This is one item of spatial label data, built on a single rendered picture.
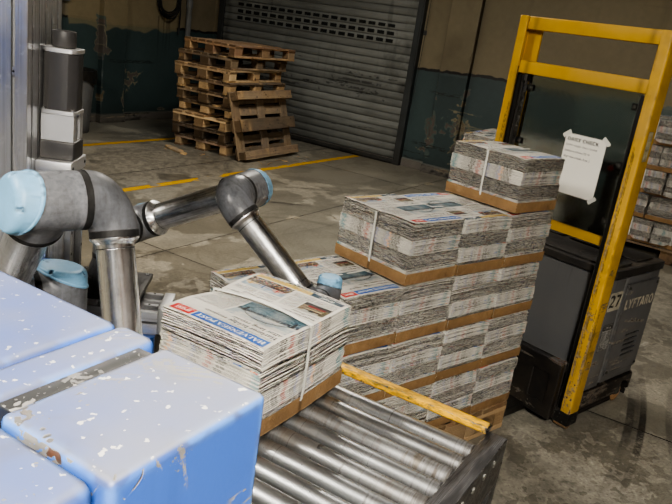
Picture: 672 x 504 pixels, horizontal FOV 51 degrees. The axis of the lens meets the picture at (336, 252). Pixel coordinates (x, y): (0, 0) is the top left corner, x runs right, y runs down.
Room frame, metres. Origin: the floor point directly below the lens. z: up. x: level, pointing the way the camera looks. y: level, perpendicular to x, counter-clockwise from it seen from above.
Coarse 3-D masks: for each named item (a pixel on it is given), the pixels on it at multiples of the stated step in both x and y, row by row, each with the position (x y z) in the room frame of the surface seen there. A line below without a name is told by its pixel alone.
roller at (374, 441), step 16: (304, 416) 1.50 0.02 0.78; (320, 416) 1.49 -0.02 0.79; (336, 416) 1.49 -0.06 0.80; (336, 432) 1.46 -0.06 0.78; (352, 432) 1.44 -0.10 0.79; (368, 432) 1.44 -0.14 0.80; (384, 448) 1.40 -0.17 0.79; (400, 448) 1.40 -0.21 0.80; (416, 464) 1.36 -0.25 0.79; (432, 464) 1.35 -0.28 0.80
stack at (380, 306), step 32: (352, 288) 2.30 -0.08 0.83; (384, 288) 2.34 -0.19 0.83; (416, 288) 2.44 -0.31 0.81; (448, 288) 2.57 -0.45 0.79; (480, 288) 2.71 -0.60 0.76; (352, 320) 2.24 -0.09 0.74; (384, 320) 2.34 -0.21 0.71; (416, 320) 2.46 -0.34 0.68; (448, 320) 2.59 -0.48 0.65; (384, 352) 2.35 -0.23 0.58; (416, 352) 2.47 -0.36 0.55; (448, 352) 2.63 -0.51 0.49; (480, 352) 2.77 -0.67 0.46; (352, 384) 2.27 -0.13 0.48; (448, 384) 2.65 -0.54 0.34; (416, 416) 2.54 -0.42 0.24
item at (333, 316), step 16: (240, 288) 1.64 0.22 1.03; (256, 288) 1.65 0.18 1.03; (272, 288) 1.66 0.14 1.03; (288, 288) 1.67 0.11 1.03; (304, 288) 1.69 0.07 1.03; (288, 304) 1.58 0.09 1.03; (304, 304) 1.59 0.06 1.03; (320, 304) 1.60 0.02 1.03; (336, 304) 1.62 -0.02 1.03; (320, 320) 1.51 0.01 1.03; (336, 320) 1.57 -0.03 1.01; (320, 336) 1.52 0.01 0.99; (336, 336) 1.59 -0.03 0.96; (320, 352) 1.53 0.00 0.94; (336, 352) 1.61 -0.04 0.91; (320, 368) 1.55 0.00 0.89; (336, 368) 1.62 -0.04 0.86
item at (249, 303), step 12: (228, 288) 1.63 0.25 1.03; (240, 300) 1.57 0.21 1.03; (252, 300) 1.58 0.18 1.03; (264, 312) 1.51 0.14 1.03; (276, 312) 1.52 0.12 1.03; (300, 324) 1.48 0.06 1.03; (312, 336) 1.49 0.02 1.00; (312, 348) 1.50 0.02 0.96; (300, 360) 1.45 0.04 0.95; (300, 372) 1.47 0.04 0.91; (300, 384) 1.48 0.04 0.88
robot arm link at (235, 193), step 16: (240, 176) 1.99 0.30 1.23; (224, 192) 1.94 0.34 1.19; (240, 192) 1.94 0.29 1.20; (224, 208) 1.92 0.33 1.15; (240, 208) 1.90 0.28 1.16; (256, 208) 1.93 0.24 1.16; (240, 224) 1.90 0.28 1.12; (256, 224) 1.90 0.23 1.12; (256, 240) 1.89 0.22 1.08; (272, 240) 1.90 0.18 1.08; (272, 256) 1.87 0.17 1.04; (288, 256) 1.89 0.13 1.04; (272, 272) 1.87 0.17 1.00; (288, 272) 1.86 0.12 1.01; (320, 288) 1.92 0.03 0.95
